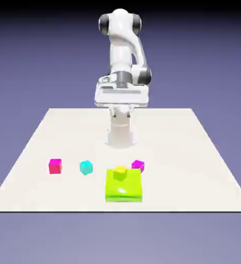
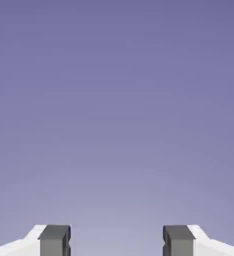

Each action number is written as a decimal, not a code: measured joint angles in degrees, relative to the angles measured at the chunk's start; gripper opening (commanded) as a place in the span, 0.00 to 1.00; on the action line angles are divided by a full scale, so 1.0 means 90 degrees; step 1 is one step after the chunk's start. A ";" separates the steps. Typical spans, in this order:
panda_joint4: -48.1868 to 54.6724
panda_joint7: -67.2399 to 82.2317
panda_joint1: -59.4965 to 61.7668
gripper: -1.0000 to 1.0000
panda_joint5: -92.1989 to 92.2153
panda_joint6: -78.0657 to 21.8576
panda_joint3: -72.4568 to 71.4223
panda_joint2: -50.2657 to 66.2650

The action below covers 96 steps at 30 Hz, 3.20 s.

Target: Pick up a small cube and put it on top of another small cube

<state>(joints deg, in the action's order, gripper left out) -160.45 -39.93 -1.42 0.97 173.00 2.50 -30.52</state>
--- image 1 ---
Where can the large lime green box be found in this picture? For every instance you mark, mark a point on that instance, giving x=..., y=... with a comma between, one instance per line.
x=123, y=189

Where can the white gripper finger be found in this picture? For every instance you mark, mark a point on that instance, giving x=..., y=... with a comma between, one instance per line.
x=113, y=112
x=129, y=112

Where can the small magenta cube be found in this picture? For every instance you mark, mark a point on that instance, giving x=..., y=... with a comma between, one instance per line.
x=138, y=164

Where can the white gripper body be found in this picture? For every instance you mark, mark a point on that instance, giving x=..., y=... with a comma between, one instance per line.
x=121, y=98

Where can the small pink cube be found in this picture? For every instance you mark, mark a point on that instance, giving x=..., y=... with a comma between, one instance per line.
x=55, y=166

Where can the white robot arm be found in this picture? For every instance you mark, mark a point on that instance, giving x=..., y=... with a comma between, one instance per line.
x=120, y=37

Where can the small yellow cube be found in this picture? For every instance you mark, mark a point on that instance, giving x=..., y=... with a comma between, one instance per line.
x=119, y=173

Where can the small cyan cube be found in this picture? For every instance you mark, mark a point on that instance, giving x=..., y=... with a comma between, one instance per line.
x=86, y=167

